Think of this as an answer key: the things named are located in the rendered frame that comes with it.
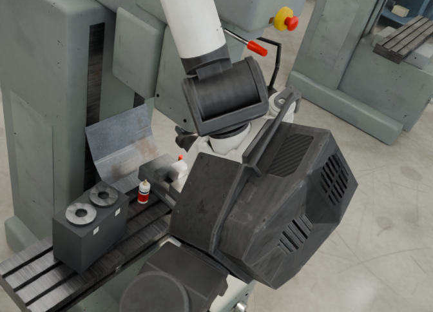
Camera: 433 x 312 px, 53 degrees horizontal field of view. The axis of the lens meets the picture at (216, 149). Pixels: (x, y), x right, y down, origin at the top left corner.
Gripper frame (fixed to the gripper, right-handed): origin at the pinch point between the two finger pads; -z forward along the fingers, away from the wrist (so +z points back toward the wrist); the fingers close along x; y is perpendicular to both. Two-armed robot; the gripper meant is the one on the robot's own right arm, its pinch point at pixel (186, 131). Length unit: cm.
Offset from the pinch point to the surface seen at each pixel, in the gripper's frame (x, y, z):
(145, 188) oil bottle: 13.5, 23.3, 0.9
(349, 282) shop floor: -125, 124, 32
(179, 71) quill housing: 9.5, -27.2, 3.4
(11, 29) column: 44, -12, -62
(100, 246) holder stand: 37.2, 25.9, 18.1
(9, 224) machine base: 51, 103, -69
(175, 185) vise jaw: 3.8, 20.7, 5.4
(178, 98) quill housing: 9.0, -18.5, 4.9
